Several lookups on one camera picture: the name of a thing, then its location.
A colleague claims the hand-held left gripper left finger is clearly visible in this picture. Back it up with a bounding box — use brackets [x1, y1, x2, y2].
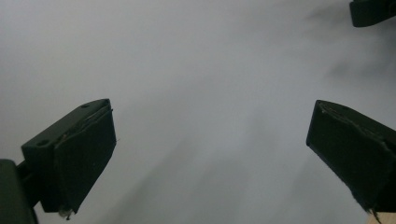
[21, 98, 118, 218]

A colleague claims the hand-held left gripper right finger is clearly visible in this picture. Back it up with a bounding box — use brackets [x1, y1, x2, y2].
[305, 99, 396, 217]

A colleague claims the pale grey table mat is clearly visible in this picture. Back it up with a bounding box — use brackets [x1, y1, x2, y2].
[0, 0, 396, 224]

